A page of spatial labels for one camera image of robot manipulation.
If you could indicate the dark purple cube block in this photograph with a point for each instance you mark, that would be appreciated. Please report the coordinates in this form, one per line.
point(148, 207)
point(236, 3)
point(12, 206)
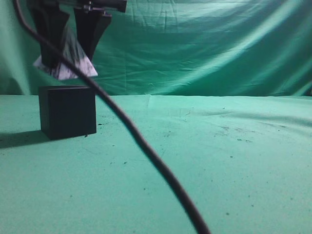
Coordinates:
point(67, 111)

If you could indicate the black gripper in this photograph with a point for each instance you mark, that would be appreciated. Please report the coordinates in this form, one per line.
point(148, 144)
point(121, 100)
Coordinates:
point(50, 21)

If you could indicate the white purple marbled square pyramid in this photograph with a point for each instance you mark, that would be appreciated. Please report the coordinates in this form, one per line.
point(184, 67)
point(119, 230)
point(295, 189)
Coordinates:
point(73, 52)

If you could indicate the green cloth backdrop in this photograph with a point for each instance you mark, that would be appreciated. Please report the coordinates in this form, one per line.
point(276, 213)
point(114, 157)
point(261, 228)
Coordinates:
point(207, 48)

